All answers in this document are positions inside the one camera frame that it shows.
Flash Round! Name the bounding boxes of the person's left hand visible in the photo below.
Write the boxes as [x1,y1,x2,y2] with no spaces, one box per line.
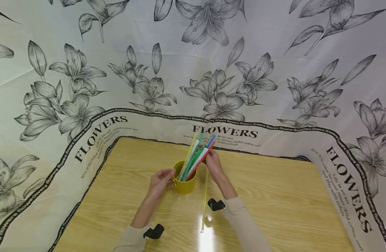
[148,169,177,201]

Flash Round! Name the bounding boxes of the person's right hand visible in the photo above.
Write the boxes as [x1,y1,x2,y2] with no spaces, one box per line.
[201,149,228,187]

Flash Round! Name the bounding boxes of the bunch of coloured straws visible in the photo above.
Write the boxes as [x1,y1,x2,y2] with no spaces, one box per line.
[178,132,216,182]

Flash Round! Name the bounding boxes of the yellow cup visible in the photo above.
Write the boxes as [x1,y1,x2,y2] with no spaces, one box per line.
[172,160,198,195]

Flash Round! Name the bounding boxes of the person's right forearm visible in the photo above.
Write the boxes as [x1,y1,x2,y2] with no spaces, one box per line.
[218,181,273,252]

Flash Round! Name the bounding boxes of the person's left forearm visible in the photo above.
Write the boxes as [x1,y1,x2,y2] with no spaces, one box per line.
[113,195,162,252]

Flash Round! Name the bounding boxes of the yellow-green straw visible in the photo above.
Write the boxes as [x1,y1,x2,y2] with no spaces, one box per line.
[201,167,209,232]

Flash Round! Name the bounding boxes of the black wrist band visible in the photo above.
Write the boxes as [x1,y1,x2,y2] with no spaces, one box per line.
[207,198,226,212]
[143,224,165,240]

